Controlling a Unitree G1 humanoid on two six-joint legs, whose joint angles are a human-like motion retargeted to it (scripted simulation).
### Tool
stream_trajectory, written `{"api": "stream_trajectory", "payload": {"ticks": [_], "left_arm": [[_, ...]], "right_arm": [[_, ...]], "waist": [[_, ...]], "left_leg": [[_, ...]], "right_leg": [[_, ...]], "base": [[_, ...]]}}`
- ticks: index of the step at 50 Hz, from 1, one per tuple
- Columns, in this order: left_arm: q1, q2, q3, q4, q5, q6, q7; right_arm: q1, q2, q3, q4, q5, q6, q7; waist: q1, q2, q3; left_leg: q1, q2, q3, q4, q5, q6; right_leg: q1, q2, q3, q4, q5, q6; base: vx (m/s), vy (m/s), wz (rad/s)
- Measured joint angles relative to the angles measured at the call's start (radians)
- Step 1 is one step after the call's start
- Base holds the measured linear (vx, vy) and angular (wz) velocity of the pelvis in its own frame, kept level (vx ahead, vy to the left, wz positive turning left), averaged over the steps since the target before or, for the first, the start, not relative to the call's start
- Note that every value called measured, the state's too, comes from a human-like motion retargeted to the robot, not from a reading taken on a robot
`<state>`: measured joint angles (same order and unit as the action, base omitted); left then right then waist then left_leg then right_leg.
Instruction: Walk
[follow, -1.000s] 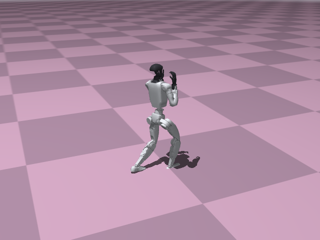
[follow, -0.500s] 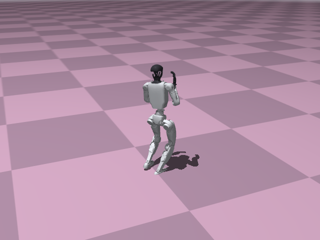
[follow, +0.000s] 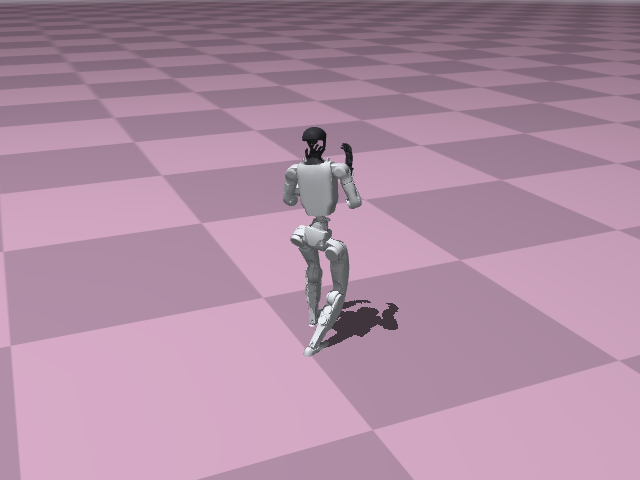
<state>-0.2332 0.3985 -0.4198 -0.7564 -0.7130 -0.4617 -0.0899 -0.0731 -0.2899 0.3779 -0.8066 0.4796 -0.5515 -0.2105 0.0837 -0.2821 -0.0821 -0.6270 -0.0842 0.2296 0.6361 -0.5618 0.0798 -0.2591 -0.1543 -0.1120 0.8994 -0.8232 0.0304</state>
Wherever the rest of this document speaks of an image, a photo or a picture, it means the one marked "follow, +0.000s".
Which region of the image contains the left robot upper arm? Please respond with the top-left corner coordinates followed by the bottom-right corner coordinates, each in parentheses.
top-left (283, 164), bottom-right (298, 206)

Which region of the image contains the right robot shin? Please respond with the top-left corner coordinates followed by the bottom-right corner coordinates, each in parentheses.
top-left (309, 294), bottom-right (345, 349)

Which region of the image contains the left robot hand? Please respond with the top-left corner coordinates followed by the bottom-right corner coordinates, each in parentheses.
top-left (305, 144), bottom-right (326, 161)

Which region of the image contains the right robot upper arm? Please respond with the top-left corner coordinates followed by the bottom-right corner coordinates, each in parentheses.
top-left (331, 163), bottom-right (361, 209)

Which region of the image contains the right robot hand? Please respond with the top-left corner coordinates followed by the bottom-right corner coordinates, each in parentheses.
top-left (340, 143), bottom-right (353, 176)

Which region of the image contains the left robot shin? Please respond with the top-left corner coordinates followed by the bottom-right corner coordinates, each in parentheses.
top-left (305, 267), bottom-right (321, 324)

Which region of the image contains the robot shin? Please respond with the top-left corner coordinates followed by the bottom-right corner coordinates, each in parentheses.
top-left (309, 294), bottom-right (345, 349)
top-left (305, 267), bottom-right (321, 324)

